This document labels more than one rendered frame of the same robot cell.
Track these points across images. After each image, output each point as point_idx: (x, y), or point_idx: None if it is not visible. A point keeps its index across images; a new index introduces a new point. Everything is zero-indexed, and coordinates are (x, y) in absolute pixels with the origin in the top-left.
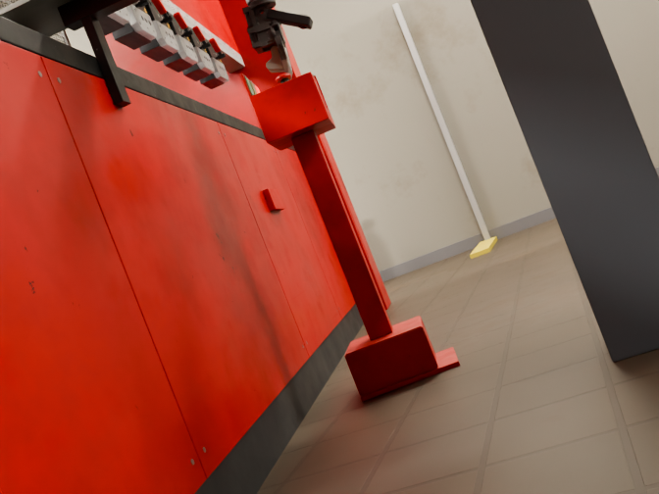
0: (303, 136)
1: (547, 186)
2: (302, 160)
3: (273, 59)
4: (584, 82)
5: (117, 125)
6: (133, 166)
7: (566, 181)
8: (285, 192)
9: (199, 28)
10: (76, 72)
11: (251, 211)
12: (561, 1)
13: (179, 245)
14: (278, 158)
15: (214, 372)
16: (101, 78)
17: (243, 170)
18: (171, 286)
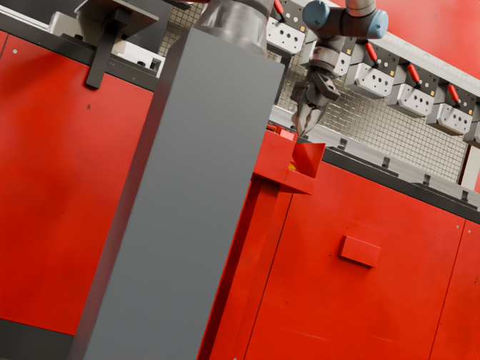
0: (257, 181)
1: (96, 271)
2: (247, 199)
3: (296, 113)
4: (131, 196)
5: (69, 96)
6: (61, 123)
7: (97, 274)
8: (426, 265)
9: (453, 88)
10: (48, 53)
11: (278, 234)
12: (158, 116)
13: (69, 189)
14: (459, 235)
15: (10, 268)
16: (86, 66)
17: (315, 204)
18: (16, 200)
